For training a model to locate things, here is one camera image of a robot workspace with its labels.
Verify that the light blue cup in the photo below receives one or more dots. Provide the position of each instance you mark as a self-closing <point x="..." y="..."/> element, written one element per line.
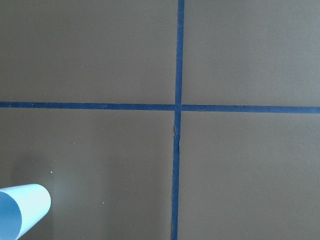
<point x="21" y="207"/>

